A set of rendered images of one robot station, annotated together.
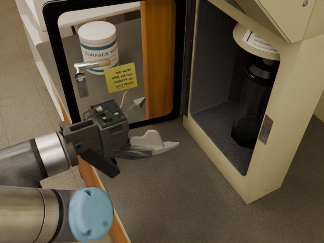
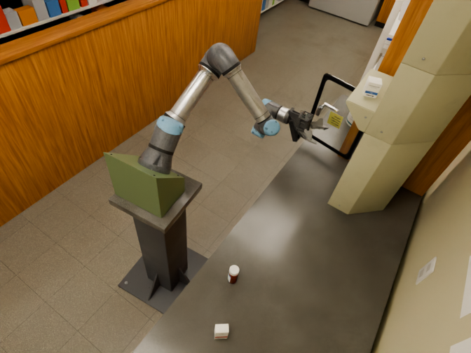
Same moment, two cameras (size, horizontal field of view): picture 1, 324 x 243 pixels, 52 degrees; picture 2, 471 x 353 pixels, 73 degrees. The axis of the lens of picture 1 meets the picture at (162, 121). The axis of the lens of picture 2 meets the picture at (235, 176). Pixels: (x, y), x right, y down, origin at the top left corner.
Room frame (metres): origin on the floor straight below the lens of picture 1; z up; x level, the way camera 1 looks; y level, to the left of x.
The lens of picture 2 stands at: (-0.53, -0.79, 2.19)
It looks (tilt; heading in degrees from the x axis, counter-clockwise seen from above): 48 degrees down; 55
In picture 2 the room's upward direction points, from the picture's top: 8 degrees clockwise
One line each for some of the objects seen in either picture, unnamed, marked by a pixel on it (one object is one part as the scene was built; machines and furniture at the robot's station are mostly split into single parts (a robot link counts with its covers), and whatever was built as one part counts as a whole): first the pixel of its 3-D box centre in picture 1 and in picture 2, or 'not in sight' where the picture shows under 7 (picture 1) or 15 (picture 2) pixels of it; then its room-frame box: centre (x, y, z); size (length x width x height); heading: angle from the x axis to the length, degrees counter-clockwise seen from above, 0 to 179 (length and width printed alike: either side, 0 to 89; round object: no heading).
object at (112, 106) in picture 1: (96, 134); (298, 120); (0.42, 0.12, 1.22); 0.12 x 0.08 x 0.09; 118
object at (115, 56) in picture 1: (124, 72); (337, 118); (0.66, 0.09, 1.19); 0.30 x 0.01 x 0.40; 108
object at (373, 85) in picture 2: not in sight; (372, 87); (0.52, -0.11, 1.54); 0.05 x 0.05 x 0.06; 47
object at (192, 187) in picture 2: not in sight; (157, 193); (-0.30, 0.20, 0.92); 0.32 x 0.32 x 0.04; 34
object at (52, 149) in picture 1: (53, 152); (284, 114); (0.39, 0.20, 1.22); 0.08 x 0.05 x 0.08; 28
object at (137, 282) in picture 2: not in sight; (163, 241); (-0.30, 0.20, 0.45); 0.48 x 0.48 x 0.90; 34
